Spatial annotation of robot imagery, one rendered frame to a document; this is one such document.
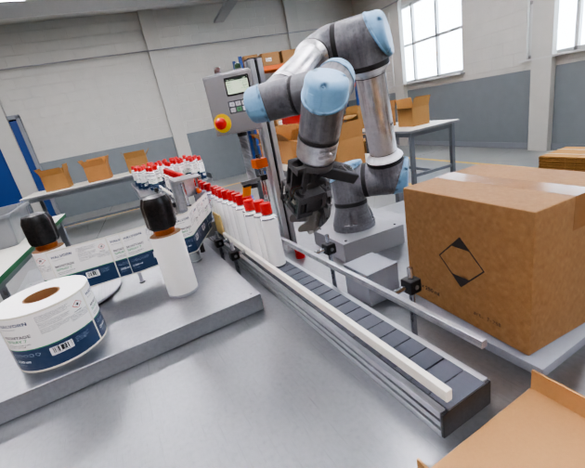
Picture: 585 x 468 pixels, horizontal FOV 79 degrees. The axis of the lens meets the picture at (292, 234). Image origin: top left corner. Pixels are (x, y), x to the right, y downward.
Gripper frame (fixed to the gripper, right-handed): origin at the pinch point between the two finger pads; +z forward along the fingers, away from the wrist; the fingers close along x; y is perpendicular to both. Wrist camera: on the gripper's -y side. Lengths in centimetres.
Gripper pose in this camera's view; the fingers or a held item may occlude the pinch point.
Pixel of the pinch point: (312, 227)
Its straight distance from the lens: 82.8
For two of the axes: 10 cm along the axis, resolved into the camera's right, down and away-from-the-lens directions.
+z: -0.8, 6.9, 7.2
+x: 5.0, 6.5, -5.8
